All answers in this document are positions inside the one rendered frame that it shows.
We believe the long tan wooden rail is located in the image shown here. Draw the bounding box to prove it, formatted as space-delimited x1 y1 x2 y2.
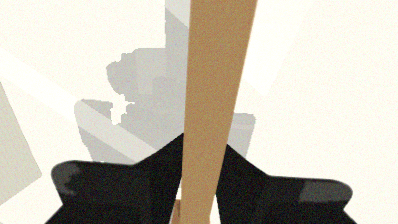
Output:
179 0 259 224

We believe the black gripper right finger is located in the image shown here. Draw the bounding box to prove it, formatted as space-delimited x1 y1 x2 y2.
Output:
216 144 353 224

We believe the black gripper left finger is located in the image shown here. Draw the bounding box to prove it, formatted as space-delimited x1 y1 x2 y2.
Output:
51 132 184 224

